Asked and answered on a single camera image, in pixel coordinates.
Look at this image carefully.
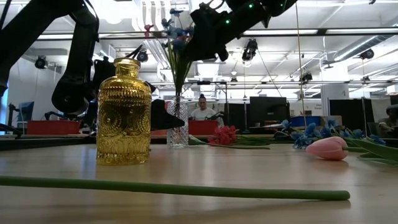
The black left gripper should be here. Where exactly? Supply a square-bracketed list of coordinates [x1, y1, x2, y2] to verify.
[91, 57, 186, 131]

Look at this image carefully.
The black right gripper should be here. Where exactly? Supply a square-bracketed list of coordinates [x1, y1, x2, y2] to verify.
[182, 1, 246, 62]

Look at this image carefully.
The clear glass vase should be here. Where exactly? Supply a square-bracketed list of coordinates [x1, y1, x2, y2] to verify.
[166, 95, 190, 149]

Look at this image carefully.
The blue artificial flower bunch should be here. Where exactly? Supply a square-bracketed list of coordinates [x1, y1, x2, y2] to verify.
[160, 8, 196, 106]
[280, 117, 398, 150]

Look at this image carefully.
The amber glass vase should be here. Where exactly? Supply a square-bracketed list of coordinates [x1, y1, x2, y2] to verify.
[95, 57, 152, 166]

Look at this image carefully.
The pale peach artificial tulip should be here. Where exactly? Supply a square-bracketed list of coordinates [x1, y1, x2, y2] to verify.
[188, 134, 271, 151]

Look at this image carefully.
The cream artificial tulip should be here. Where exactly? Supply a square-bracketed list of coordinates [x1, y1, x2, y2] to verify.
[0, 175, 351, 202]

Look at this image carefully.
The pink artificial tulip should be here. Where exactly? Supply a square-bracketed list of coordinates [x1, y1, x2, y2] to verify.
[305, 136, 398, 166]

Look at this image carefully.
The red storage bin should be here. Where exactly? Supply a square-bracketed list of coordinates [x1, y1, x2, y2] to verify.
[26, 119, 81, 136]
[188, 119, 219, 136]

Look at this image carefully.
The person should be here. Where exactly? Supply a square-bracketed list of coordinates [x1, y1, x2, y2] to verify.
[377, 105, 398, 139]
[190, 93, 223, 122]

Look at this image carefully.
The black partition panel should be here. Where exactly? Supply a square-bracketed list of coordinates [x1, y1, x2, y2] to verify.
[223, 102, 249, 131]
[328, 98, 376, 138]

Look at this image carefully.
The ceiling light strip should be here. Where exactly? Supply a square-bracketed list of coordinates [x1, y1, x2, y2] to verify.
[243, 29, 319, 35]
[325, 27, 398, 34]

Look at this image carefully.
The black computer monitor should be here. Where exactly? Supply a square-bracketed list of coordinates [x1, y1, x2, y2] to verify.
[249, 96, 288, 125]

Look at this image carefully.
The blue storage bin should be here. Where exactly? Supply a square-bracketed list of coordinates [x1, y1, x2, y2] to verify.
[290, 115, 322, 128]

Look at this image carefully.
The blue-lit monitor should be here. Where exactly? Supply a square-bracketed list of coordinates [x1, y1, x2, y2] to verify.
[18, 101, 35, 123]

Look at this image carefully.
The cardboard box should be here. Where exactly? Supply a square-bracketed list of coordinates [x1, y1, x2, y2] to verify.
[320, 115, 343, 127]

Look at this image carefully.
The thin hanging cord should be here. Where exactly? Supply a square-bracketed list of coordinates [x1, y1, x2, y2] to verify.
[294, 0, 308, 129]

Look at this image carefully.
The black aluminium table frame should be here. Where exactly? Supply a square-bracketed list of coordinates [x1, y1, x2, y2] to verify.
[0, 133, 398, 152]

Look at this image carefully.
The silver ceiling duct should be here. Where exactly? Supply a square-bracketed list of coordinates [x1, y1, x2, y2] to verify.
[334, 34, 398, 62]

